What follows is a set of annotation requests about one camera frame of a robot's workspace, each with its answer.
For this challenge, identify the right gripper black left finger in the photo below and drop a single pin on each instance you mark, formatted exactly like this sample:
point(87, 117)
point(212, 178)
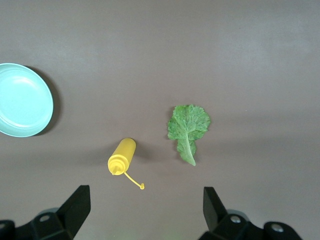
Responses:
point(62, 220)

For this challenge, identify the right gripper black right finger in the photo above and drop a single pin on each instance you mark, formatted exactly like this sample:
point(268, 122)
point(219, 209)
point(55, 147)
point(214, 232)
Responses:
point(220, 225)

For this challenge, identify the green lettuce leaf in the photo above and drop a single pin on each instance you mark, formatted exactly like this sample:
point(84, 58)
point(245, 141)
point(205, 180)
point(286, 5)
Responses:
point(187, 122)

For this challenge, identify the mint green plate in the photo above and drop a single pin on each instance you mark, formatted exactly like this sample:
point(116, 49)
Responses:
point(22, 100)

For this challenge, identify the yellow squeeze bottle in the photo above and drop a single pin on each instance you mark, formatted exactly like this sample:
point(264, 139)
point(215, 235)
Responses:
point(123, 152)

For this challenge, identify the brown table cover sheet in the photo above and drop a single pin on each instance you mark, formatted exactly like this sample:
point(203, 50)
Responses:
point(160, 37)

